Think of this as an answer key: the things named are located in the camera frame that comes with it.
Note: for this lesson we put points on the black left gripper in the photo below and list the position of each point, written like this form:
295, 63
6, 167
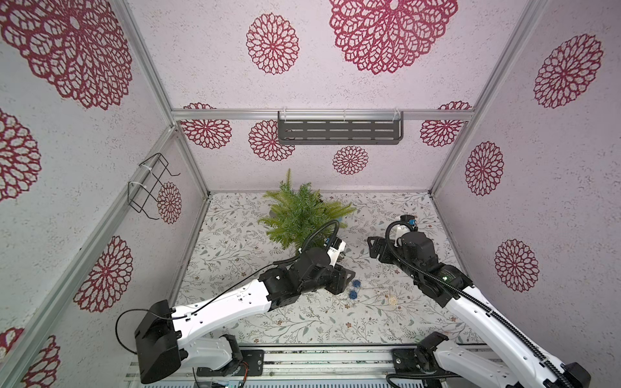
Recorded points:
340, 279

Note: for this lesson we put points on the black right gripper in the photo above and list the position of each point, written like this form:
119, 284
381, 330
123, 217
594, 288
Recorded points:
386, 248

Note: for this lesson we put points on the string lights with ornaments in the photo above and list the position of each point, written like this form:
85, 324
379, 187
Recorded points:
358, 293

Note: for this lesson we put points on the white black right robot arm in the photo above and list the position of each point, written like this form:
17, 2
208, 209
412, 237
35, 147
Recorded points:
523, 362

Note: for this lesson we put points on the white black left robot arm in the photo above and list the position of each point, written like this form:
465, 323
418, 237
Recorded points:
171, 338

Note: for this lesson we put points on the small green christmas tree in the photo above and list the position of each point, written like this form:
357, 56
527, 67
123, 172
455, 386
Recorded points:
296, 215

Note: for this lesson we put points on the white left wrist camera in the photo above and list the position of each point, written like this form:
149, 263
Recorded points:
335, 247

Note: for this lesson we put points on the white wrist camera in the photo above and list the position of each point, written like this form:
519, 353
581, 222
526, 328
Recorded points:
407, 224
335, 247

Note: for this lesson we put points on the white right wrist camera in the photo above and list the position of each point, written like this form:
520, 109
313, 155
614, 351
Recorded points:
407, 224

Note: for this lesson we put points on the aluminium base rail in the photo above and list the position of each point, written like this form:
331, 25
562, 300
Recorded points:
330, 361

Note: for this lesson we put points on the grey metal wall shelf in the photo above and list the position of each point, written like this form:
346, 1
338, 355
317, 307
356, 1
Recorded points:
343, 132

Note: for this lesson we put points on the black wire wall basket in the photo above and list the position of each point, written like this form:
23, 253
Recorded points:
140, 193

